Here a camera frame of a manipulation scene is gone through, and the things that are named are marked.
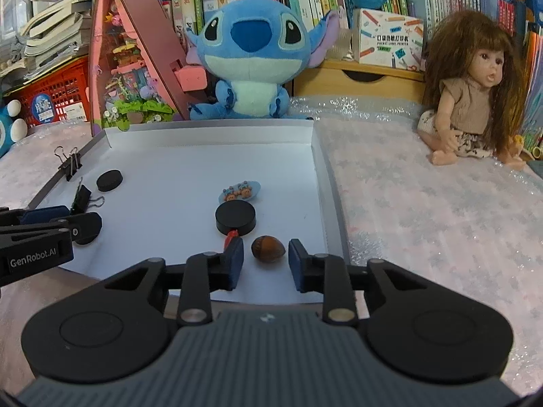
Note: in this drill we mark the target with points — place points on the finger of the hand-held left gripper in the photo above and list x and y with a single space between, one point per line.
42 214
38 231

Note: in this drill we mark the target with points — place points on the stack of paper books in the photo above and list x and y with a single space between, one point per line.
59 21

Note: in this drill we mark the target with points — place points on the blue alien plush toy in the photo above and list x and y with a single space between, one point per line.
250 55

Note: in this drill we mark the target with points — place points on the black round puck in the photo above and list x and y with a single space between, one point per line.
235 217

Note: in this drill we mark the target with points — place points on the blue cat plush toy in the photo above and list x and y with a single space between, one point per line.
12 129

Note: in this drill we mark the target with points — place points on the row of thin colourful books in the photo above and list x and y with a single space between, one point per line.
534 93

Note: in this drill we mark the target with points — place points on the grey cardboard box tray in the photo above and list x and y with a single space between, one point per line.
169 186

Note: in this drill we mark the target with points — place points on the large brown acorn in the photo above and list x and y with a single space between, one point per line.
267 248

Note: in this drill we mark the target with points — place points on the black binder clip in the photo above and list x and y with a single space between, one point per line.
70 163
82 199

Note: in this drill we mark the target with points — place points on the white label printer box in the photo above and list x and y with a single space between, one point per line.
388 42

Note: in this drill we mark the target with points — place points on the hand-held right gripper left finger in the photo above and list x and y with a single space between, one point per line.
233 265

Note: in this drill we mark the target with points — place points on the pink triangular house model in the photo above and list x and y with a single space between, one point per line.
135 72

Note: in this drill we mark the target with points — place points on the light blue clip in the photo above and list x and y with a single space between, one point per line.
239 190

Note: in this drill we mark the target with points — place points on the red crayon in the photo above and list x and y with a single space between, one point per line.
231 237

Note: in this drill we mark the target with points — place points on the brown haired baby doll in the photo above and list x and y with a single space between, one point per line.
471 93

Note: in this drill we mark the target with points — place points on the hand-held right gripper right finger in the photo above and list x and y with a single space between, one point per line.
298 265

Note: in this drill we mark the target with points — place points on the wooden drawer box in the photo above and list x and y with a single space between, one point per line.
360 82

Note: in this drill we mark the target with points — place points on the red plastic basket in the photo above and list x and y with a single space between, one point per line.
59 93

